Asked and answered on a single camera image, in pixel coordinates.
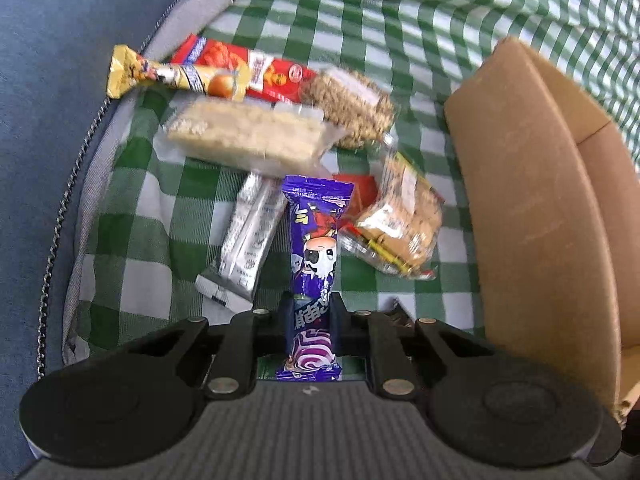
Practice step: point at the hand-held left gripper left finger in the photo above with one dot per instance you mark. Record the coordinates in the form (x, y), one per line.
(286, 320)

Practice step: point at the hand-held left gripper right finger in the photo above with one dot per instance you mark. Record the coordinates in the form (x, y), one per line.
(338, 320)

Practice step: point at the purple cartoon snack packet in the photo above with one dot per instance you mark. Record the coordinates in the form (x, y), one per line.
(312, 255)

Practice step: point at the brown cardboard box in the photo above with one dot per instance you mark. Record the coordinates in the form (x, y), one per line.
(530, 220)

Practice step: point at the gold twisted snack packet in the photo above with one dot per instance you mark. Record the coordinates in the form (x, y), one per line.
(170, 77)

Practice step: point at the silver snack packet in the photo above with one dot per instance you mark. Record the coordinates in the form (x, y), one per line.
(245, 240)

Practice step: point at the clear packet brown crackers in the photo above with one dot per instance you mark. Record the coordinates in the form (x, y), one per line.
(400, 215)

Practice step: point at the small flat red packet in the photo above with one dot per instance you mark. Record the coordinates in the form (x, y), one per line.
(357, 192)

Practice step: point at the clear packet pale rice bar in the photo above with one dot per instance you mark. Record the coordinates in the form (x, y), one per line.
(245, 132)

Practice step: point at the round grain cracker packet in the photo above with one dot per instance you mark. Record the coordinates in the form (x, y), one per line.
(350, 105)

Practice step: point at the red snack packet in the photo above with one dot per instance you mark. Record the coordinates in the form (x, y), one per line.
(250, 67)

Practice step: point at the green checked cloth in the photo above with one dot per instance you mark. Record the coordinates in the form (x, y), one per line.
(430, 35)

